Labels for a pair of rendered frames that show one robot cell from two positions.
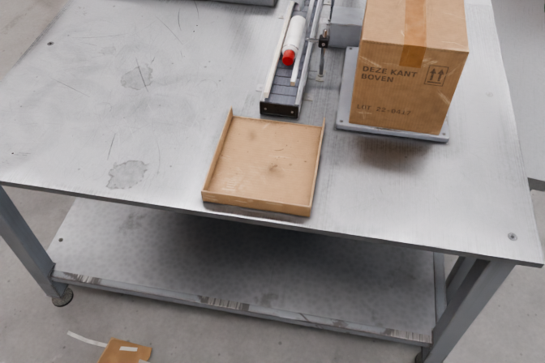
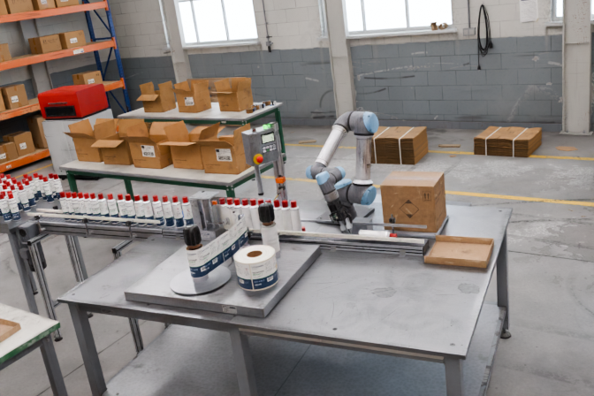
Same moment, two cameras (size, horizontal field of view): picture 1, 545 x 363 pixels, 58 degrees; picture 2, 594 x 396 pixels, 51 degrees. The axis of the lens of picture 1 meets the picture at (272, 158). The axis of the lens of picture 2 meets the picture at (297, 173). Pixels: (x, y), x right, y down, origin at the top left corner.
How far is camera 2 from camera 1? 3.11 m
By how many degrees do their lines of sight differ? 66
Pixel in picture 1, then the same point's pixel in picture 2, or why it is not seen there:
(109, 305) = not seen: outside the picture
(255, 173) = (468, 255)
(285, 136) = (442, 249)
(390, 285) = not seen: hidden behind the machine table
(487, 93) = not seen: hidden behind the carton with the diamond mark
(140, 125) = (429, 287)
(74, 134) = (435, 307)
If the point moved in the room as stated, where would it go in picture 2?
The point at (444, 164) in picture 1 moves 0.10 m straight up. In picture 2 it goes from (461, 218) to (460, 202)
